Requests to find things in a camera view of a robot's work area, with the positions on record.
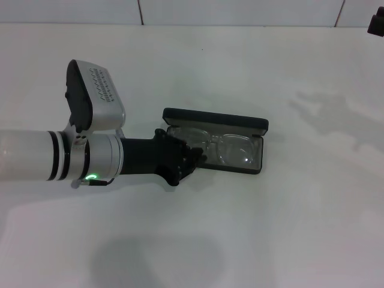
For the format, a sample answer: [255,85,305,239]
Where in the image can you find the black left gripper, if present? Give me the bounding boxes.
[119,128,208,187]

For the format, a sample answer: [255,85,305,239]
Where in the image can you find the clear white glasses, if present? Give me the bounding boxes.
[167,126,260,165]

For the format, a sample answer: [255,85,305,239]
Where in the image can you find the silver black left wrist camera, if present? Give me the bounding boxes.
[64,59,127,133]

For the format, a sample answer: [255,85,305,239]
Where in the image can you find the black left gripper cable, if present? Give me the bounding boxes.
[71,176,115,190]

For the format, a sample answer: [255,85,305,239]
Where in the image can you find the black glasses case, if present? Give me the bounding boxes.
[162,107,269,176]

